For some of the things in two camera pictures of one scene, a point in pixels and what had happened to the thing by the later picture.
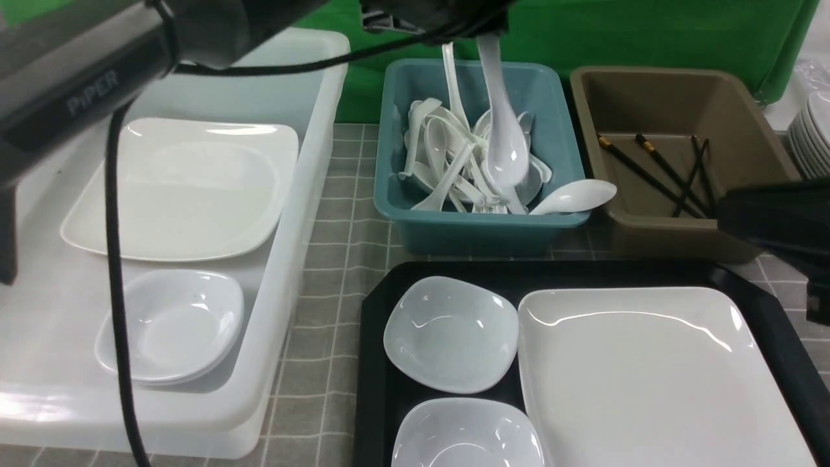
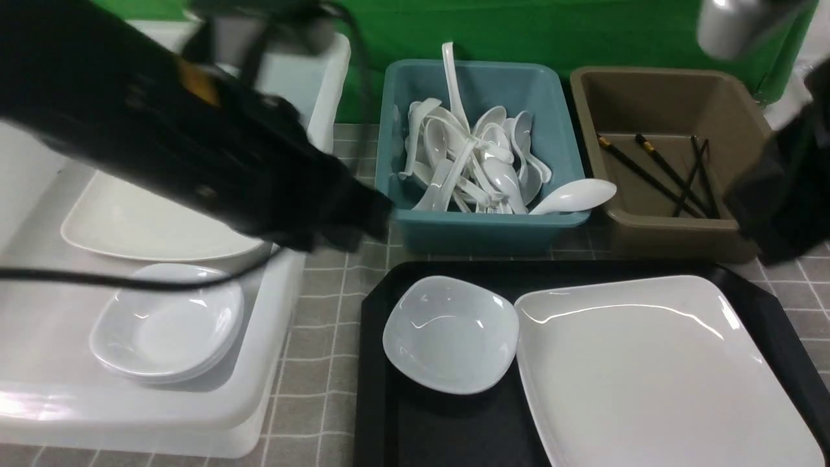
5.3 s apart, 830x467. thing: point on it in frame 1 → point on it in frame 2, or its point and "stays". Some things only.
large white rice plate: (652, 377) stays
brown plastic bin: (670, 141) stays
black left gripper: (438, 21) → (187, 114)
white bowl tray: (450, 335) stays
